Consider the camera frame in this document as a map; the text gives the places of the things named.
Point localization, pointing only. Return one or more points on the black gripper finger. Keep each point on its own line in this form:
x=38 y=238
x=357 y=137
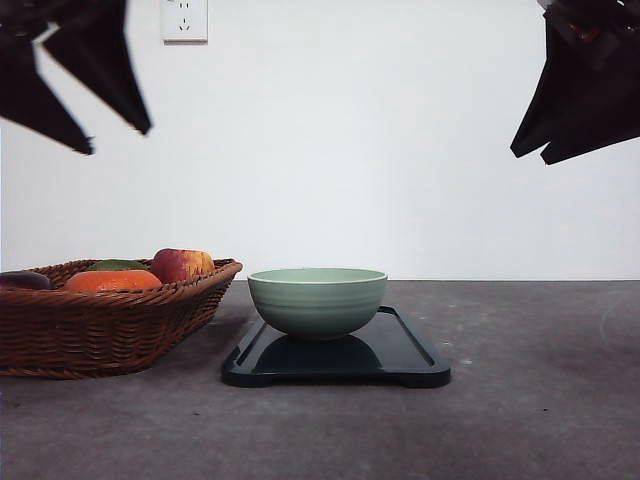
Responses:
x=606 y=109
x=25 y=97
x=90 y=44
x=565 y=73

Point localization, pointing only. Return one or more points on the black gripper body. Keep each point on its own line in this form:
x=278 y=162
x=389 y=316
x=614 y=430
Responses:
x=601 y=22
x=22 y=18

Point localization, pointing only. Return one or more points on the green ceramic bowl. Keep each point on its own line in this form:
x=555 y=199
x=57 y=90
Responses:
x=317 y=302

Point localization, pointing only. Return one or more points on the brown wicker basket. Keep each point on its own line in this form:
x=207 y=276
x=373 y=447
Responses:
x=57 y=333

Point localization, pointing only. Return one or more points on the dark purple fruit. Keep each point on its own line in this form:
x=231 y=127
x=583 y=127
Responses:
x=24 y=279

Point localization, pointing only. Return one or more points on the green fruit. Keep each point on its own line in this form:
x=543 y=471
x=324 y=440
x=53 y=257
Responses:
x=118 y=264

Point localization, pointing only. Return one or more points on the orange tangerine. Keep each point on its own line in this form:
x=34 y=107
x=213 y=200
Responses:
x=112 y=280

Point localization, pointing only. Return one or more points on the red yellow apple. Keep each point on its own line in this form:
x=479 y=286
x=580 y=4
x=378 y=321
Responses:
x=173 y=265

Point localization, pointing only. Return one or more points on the dark blue rectangular tray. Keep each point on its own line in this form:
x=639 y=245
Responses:
x=388 y=349

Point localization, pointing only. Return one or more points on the left white wall socket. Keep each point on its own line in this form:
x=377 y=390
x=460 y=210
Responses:
x=184 y=23

